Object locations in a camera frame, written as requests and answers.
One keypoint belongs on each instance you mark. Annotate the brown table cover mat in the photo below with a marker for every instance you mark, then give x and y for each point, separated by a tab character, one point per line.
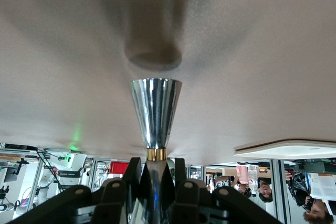
52	51

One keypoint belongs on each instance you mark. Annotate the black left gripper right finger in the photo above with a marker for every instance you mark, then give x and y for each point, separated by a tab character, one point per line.
210	205

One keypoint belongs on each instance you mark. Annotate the pink plastic jug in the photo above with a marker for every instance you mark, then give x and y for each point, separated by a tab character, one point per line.
242	174

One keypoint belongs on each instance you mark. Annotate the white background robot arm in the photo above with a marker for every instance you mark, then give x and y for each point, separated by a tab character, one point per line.
44	187

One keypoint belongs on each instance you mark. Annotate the curly haired person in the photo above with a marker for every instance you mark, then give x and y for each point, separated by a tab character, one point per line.
315	208

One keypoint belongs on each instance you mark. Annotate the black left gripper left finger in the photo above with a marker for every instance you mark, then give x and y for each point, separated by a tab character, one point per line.
92	205

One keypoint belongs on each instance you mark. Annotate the cream rabbit print tray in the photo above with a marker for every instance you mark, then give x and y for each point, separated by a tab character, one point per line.
288	150

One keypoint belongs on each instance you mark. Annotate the silver metal jigger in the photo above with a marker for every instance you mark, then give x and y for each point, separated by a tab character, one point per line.
156	111

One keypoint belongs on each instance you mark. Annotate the clear water bottle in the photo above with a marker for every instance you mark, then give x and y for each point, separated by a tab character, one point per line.
252	179

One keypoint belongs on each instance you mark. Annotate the aluminium frame post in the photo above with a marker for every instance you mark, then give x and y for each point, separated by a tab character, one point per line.
278	187

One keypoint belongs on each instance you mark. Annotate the red storage box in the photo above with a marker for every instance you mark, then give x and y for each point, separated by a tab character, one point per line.
118	167

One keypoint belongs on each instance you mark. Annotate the person with glasses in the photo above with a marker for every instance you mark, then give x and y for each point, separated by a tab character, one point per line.
265	191

